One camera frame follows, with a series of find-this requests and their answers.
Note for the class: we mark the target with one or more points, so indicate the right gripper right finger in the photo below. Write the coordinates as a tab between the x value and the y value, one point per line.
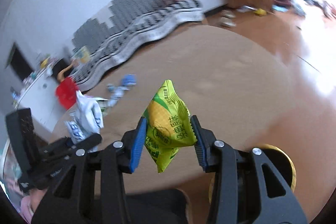
253	205

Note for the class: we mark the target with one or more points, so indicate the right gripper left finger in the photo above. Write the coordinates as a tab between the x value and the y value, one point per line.
89	188

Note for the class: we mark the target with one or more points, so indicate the blue white bag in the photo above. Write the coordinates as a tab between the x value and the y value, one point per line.
86	120

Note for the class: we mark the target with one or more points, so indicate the green yellow snack bag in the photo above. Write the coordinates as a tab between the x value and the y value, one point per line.
168	126

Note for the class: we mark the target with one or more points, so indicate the blue white patterned wrapper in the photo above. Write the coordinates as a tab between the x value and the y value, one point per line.
117	92

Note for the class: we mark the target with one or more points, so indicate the black gold trash bin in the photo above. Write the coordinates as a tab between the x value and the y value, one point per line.
280	160

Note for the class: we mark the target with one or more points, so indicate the white cabinet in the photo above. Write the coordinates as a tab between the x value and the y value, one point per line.
40	97

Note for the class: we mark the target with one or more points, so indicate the red plastic chair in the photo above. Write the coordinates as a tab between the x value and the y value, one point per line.
66	93

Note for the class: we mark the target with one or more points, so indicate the picture book on sofa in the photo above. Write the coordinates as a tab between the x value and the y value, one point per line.
82	55

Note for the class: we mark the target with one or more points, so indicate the slippers on floor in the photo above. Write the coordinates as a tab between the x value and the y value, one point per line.
227	18

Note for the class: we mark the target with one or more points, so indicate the yellow toy on floor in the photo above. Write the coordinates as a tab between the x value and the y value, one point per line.
260	12

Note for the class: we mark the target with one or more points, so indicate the black white striped sofa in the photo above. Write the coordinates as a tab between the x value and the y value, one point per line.
121	27

